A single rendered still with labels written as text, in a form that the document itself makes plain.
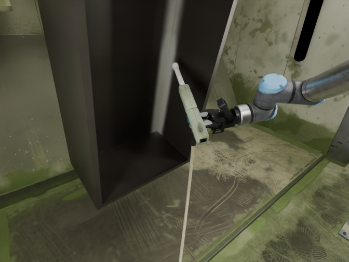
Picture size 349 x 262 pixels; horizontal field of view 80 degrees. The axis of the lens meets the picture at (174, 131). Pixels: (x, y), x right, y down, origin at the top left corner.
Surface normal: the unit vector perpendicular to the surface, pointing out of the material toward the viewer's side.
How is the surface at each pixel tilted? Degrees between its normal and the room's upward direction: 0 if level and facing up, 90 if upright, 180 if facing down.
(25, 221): 0
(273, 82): 26
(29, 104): 57
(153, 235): 0
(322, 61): 90
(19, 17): 90
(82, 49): 102
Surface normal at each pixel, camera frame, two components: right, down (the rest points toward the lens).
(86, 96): 0.63, 0.55
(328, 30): -0.79, 0.28
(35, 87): 0.53, -0.15
